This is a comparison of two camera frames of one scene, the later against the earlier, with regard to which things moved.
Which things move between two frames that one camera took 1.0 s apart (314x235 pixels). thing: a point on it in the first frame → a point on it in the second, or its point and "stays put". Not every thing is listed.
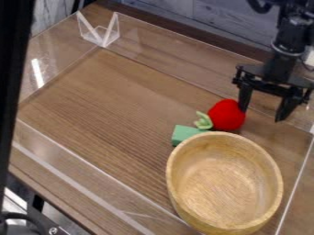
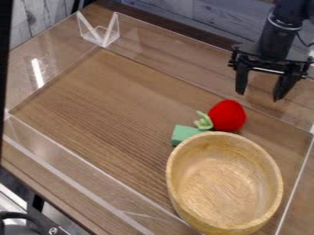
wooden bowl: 225,182 stays put
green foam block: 182,132 stays put
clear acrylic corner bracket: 100,36 stays put
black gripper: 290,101 → 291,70
